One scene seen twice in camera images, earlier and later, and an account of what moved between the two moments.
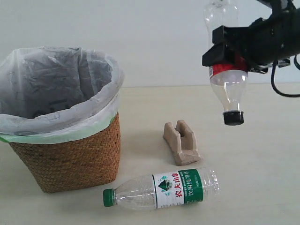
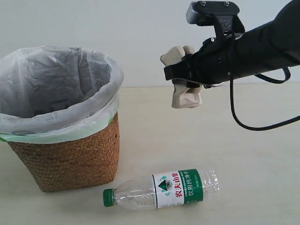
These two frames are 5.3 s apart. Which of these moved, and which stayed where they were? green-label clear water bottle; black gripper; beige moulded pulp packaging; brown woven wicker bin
Moved: black gripper; beige moulded pulp packaging
Stayed: green-label clear water bottle; brown woven wicker bin
